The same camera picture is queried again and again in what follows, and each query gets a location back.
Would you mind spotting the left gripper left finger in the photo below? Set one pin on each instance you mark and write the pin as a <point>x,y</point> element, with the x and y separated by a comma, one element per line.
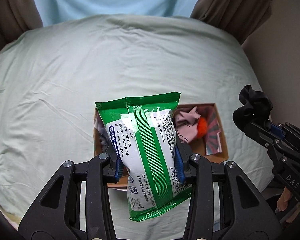
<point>74,204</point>

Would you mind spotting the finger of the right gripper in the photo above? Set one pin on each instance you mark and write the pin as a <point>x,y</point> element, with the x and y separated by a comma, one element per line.
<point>263,135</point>
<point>285,131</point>

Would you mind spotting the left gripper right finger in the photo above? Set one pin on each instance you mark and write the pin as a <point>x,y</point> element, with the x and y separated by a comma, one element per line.
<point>224,203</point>

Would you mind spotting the black scrunchie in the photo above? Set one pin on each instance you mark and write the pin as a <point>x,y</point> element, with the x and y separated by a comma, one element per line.
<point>254,114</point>

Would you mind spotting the pink fabric garment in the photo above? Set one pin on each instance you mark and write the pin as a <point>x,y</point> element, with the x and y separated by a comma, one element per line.
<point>186,124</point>

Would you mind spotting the green wet wipes packet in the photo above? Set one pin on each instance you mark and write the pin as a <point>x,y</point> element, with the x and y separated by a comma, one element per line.
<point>143,135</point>

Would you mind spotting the grey-blue fluffy pom-pom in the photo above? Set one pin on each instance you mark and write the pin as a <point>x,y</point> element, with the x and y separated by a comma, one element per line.
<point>104,139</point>

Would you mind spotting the person's right hand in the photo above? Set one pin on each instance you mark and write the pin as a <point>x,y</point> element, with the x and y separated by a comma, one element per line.
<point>282,203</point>

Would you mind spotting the cardboard box with patterned flaps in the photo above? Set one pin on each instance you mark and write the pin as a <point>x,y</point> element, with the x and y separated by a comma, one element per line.
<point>209,142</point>

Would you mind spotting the pale green bed sheet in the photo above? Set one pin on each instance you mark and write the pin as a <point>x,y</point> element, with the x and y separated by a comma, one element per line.
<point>51,78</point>

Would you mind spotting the right brown curtain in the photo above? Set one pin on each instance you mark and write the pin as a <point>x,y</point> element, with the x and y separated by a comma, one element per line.
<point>240,18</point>

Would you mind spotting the brown curtain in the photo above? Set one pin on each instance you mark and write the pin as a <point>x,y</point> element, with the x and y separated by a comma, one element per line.
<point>240,18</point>
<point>18,17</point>

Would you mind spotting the left brown curtain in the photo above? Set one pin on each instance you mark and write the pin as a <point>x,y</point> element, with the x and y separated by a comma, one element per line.
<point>18,17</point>

